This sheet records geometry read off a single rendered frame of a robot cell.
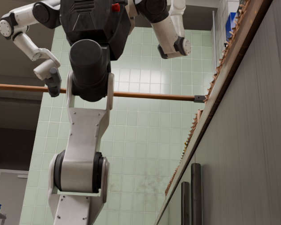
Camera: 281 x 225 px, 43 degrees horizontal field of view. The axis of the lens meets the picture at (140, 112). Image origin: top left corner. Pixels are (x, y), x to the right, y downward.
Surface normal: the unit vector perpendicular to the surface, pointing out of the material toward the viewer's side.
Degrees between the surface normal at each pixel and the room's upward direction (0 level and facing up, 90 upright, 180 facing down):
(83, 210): 68
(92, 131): 80
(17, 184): 90
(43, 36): 180
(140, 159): 90
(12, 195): 90
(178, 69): 90
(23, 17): 133
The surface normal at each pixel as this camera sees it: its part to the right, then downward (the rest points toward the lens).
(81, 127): 0.04, -0.55
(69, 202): 0.05, -0.72
